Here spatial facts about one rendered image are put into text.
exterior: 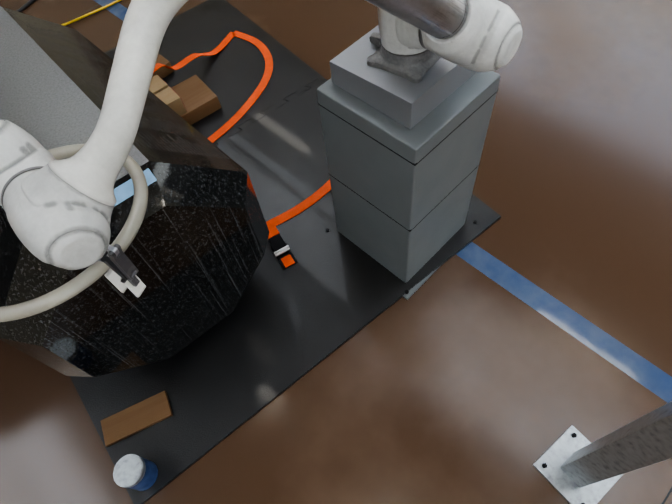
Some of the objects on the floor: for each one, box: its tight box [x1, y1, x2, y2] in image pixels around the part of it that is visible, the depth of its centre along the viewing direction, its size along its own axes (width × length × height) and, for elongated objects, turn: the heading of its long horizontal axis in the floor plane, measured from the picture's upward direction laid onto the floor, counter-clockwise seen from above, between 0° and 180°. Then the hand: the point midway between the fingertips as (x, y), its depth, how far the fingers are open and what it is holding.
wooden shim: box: [100, 391, 173, 447], centre depth 181 cm, size 25×10×2 cm, turn 118°
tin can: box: [113, 454, 158, 491], centre depth 166 cm, size 10×10×13 cm
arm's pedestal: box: [317, 71, 500, 300], centre depth 183 cm, size 50×50×80 cm
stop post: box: [533, 401, 672, 504], centre depth 116 cm, size 20×20×109 cm
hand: (126, 281), depth 106 cm, fingers open, 4 cm apart
